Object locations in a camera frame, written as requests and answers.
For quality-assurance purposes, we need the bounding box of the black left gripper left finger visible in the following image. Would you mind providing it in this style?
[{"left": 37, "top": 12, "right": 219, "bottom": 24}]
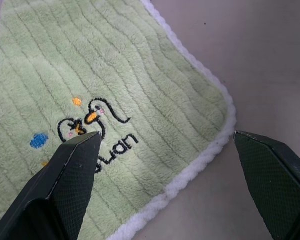
[{"left": 0, "top": 131, "right": 102, "bottom": 240}]

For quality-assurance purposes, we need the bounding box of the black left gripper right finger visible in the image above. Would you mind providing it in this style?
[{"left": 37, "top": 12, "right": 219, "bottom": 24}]
[{"left": 233, "top": 130, "right": 300, "bottom": 240}]

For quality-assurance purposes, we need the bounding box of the green towel with duck embroidery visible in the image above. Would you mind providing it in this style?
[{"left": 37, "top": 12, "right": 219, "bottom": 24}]
[{"left": 0, "top": 0, "right": 237, "bottom": 240}]

